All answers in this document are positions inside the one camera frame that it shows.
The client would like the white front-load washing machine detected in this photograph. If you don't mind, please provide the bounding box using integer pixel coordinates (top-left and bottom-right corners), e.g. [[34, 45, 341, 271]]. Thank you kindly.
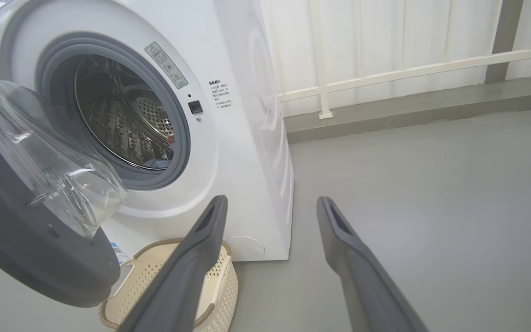
[[0, 0, 295, 262]]

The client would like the cream perforated laundry basket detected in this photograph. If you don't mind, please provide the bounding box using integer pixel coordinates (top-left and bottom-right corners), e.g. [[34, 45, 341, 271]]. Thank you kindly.
[[99, 238, 239, 332]]

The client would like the grey warning sticker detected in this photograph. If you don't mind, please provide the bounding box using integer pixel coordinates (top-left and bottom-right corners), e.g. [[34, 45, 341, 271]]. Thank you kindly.
[[144, 41, 189, 89]]

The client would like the blue bear print garment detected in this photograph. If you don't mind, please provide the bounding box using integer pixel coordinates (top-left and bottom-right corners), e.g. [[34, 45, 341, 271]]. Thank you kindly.
[[143, 134, 175, 169]]

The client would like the round white filter cover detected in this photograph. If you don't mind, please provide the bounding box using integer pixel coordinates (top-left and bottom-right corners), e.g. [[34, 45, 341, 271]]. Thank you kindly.
[[225, 235, 266, 260]]

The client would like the blue energy label sticker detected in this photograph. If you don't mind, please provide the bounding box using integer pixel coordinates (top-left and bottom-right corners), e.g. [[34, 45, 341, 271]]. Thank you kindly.
[[110, 242, 130, 265]]

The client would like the perforated steel washer drum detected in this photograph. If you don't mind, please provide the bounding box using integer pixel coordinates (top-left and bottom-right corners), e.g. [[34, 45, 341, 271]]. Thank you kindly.
[[74, 54, 175, 170]]

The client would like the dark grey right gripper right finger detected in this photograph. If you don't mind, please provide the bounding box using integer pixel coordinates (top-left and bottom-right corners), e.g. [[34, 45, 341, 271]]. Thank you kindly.
[[316, 196, 430, 332]]

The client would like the grey rubber door gasket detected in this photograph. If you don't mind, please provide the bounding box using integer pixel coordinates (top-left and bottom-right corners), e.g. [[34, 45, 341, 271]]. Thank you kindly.
[[36, 37, 191, 190]]

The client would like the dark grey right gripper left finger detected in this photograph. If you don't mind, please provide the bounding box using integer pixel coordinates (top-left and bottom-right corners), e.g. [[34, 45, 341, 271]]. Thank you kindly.
[[118, 195, 228, 332]]

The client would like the dark round glass washer door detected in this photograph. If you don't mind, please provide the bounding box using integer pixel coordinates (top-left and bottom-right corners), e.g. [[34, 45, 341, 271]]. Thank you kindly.
[[0, 62, 129, 308]]

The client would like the white metal railing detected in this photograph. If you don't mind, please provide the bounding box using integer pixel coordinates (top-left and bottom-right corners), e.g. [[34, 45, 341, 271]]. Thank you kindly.
[[277, 0, 531, 120]]

